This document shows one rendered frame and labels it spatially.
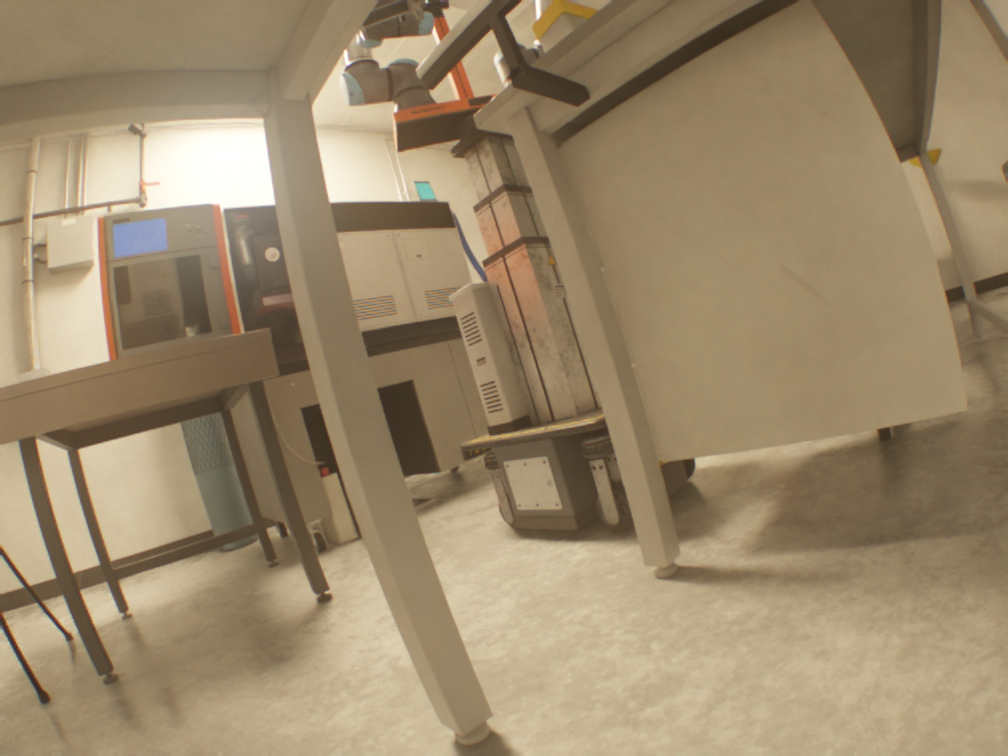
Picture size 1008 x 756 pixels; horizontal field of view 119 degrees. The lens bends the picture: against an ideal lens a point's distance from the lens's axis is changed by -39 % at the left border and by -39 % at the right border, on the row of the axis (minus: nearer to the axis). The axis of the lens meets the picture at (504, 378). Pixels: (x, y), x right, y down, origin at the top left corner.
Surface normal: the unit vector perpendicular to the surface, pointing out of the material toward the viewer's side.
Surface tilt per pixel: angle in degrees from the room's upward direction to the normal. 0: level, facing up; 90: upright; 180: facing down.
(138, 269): 90
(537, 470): 90
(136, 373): 90
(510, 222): 90
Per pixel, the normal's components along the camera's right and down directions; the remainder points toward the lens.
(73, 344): 0.63, -0.21
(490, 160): -0.72, 0.21
